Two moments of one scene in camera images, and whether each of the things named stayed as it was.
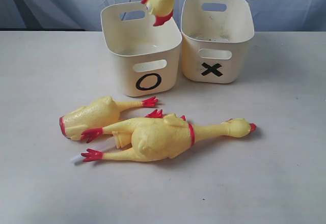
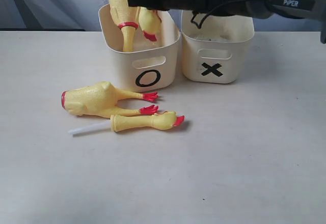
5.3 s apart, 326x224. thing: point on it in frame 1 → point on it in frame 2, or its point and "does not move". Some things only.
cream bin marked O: [149, 56] does not move
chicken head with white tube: [122, 139] → [117, 123]
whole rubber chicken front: [158, 137] → [150, 20]
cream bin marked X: [216, 31] does not move
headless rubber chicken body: [100, 113] → [100, 100]
